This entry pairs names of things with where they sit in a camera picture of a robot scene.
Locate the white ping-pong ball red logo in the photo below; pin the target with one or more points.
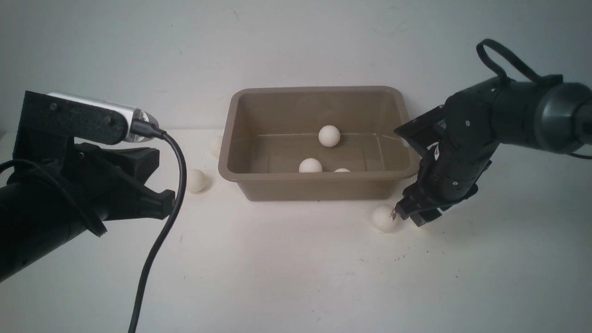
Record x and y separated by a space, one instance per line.
385 219

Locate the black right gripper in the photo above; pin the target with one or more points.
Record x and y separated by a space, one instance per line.
447 176

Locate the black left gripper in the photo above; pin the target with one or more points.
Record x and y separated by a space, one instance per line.
113 181

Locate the tan plastic bin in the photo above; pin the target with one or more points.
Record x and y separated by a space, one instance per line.
270 131

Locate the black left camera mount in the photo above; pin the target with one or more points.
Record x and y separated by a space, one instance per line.
48 126

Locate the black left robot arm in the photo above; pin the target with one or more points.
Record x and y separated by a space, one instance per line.
44 208

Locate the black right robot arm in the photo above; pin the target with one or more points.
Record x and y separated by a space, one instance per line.
456 140

